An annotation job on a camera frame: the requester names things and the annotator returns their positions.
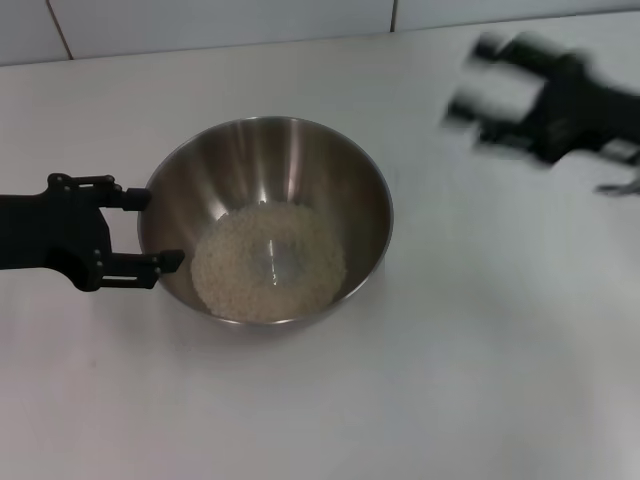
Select stainless steel mixing bowl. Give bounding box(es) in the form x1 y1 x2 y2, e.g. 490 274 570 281
137 115 394 326

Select white rice grains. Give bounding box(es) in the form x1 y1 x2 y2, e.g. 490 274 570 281
189 202 348 319

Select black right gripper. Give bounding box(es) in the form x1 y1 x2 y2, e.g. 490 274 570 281
444 33 640 171

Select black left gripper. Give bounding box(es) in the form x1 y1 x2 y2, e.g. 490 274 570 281
0 173 186 293

